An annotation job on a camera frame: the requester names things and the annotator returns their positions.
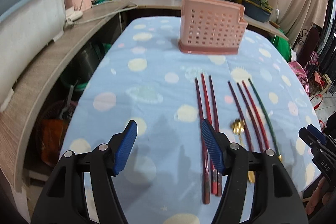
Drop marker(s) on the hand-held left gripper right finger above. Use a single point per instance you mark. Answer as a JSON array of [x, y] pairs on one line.
[[210, 145]]

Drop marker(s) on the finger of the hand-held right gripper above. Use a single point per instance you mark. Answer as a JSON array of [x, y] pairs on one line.
[[316, 132], [305, 136]]

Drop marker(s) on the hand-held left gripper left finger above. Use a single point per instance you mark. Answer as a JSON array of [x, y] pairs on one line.
[[126, 145]]

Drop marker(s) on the gold flower spoon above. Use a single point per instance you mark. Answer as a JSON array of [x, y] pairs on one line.
[[237, 127]]

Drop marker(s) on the dark red chopstick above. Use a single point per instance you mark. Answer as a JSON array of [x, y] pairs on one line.
[[199, 98], [237, 106], [248, 108], [214, 103]]

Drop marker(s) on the green chopstick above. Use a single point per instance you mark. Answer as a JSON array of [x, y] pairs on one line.
[[262, 108]]

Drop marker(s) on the pink perforated utensil basket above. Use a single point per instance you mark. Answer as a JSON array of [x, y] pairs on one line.
[[210, 24]]

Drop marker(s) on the person's right hand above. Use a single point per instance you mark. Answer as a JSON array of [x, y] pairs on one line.
[[316, 197]]

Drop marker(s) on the pink floral cloth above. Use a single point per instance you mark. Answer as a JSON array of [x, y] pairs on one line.
[[298, 74]]

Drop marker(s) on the orange red bag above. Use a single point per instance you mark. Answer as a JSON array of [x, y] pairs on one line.
[[52, 142]]

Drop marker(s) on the dark wooden chair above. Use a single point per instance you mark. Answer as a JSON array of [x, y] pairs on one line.
[[312, 45]]

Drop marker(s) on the dark steel pot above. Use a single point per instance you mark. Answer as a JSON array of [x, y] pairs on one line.
[[88, 61]]

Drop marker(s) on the blue planet print tablecloth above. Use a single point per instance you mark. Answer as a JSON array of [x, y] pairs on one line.
[[157, 56]]

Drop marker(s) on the green bag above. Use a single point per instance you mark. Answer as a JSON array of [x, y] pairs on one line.
[[282, 43]]

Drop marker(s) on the grey wooden counter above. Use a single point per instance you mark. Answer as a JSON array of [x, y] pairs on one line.
[[52, 56]]

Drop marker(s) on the dark blue planter box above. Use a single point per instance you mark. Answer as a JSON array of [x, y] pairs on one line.
[[257, 12]]

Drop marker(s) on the white power strip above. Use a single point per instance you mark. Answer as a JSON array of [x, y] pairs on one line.
[[74, 14]]

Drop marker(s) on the white and blue plastic tub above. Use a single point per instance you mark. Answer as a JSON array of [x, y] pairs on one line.
[[29, 29]]

